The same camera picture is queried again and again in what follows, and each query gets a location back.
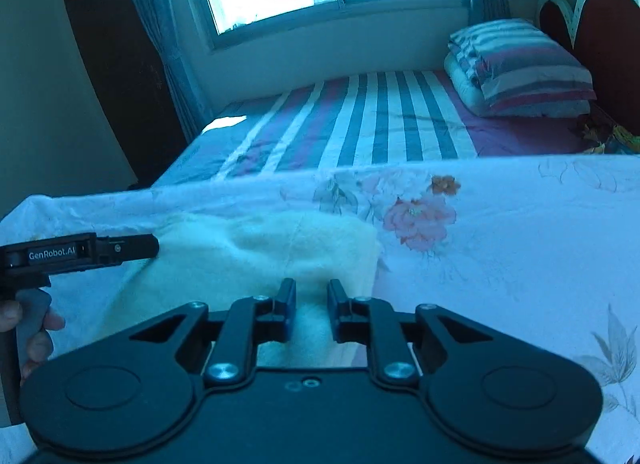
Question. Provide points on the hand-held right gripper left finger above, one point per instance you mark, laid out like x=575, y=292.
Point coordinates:
x=286, y=304

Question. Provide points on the person's left hand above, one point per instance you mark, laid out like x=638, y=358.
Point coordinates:
x=42, y=344

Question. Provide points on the white floral bedsheet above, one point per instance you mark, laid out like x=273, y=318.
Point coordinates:
x=500, y=269

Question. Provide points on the red headboard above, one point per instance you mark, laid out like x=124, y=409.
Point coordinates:
x=610, y=28

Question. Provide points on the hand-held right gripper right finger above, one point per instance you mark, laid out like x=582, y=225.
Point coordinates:
x=337, y=306

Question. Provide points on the striped bedsheet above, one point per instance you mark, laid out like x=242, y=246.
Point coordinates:
x=375, y=118

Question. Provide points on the white folded blanket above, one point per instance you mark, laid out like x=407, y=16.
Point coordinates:
x=462, y=86

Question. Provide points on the colourful floral cloth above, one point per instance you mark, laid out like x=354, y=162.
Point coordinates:
x=610, y=138

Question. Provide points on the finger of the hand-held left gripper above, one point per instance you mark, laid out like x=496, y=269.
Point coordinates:
x=127, y=248

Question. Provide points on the striped pillow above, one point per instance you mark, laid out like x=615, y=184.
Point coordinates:
x=530, y=63

